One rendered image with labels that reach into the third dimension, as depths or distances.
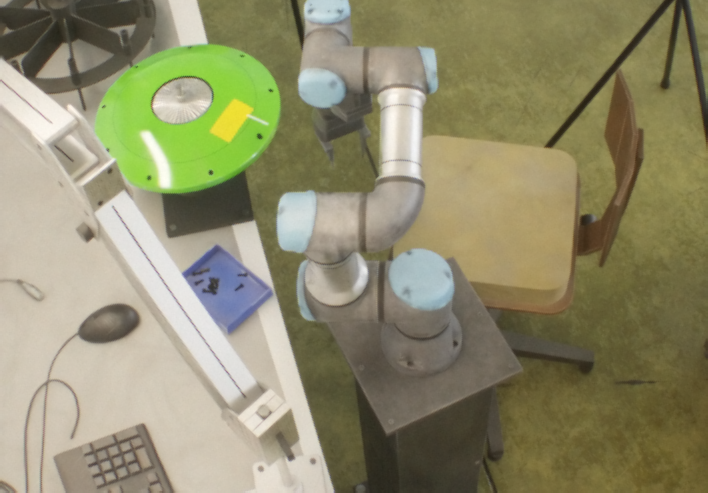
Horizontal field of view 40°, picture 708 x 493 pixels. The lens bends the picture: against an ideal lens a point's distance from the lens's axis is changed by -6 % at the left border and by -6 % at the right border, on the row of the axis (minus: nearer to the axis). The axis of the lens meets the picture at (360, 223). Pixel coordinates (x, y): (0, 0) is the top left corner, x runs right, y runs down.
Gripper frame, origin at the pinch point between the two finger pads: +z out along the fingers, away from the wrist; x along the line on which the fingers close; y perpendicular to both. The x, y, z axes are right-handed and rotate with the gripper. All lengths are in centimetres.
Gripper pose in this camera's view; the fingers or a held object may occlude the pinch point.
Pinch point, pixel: (348, 162)
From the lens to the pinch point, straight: 161.8
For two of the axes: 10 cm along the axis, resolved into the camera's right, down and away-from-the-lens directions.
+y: -4.2, -7.3, 5.4
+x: -9.0, 3.7, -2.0
